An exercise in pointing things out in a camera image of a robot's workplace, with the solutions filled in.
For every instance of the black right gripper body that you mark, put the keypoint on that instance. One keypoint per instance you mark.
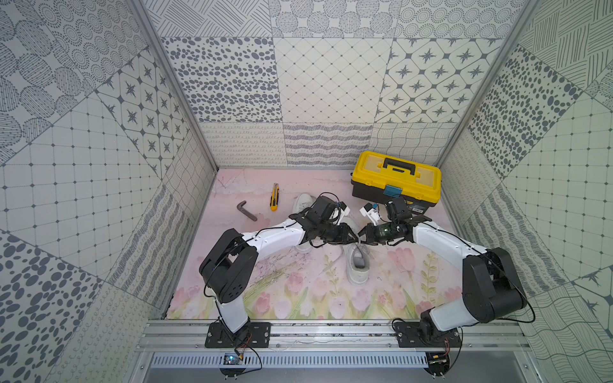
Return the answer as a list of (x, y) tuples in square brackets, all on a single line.
[(385, 232)]

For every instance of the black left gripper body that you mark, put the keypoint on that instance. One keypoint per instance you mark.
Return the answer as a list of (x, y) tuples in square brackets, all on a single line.
[(338, 232)]

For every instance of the white sneaker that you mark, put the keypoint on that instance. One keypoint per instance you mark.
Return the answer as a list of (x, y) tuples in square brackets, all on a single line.
[(303, 204), (358, 258)]

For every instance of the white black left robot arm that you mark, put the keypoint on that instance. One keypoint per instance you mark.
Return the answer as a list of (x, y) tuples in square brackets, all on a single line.
[(228, 267)]

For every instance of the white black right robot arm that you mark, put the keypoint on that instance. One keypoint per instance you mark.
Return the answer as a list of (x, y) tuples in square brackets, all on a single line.
[(490, 289)]

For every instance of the yellow black utility knife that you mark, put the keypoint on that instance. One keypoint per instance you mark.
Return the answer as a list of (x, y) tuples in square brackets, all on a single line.
[(274, 201)]

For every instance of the pink floral table mat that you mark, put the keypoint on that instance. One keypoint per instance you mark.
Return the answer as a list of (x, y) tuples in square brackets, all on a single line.
[(404, 280)]

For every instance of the yellow black plastic toolbox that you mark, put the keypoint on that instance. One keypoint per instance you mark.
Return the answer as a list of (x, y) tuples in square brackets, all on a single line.
[(378, 178)]

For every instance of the dark metal hex key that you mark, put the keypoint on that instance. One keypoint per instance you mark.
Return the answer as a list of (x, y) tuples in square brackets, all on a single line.
[(242, 209)]

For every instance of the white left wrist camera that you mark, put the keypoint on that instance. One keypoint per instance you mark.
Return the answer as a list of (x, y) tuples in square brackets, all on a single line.
[(342, 211)]

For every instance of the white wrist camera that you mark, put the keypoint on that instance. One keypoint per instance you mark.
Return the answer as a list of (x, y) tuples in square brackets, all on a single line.
[(342, 211), (370, 211)]

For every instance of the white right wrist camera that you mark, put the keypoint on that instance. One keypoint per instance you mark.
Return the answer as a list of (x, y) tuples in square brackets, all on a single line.
[(370, 211)]

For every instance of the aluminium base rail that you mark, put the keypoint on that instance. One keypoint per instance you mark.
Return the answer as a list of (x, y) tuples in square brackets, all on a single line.
[(294, 344)]

